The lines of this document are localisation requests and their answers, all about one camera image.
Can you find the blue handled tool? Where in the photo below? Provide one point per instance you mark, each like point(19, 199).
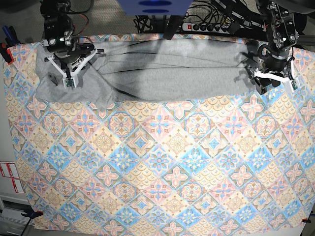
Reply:
point(11, 36)

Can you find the blue black clamp lower left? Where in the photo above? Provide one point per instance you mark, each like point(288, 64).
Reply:
point(31, 214)

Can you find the grey T-shirt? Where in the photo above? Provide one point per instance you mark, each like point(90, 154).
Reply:
point(153, 71)

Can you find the orange black clamp upper left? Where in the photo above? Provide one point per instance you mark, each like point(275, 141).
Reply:
point(6, 53)

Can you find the patterned tablecloth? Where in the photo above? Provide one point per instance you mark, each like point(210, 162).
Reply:
point(224, 166)

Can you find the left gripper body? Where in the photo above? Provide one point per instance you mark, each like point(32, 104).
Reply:
point(277, 65)

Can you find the red white labels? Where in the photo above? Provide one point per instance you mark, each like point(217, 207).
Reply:
point(9, 177)

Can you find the orange clamp lower right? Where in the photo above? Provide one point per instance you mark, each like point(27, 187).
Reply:
point(306, 220)

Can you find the blue box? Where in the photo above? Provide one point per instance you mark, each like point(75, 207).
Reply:
point(155, 7)

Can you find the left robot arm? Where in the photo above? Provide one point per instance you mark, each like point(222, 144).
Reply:
point(275, 18)

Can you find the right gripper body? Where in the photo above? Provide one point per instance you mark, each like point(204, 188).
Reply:
point(69, 57)

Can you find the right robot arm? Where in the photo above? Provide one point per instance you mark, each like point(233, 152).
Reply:
point(57, 21)

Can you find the black power strip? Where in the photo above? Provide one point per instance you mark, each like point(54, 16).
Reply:
point(216, 28)

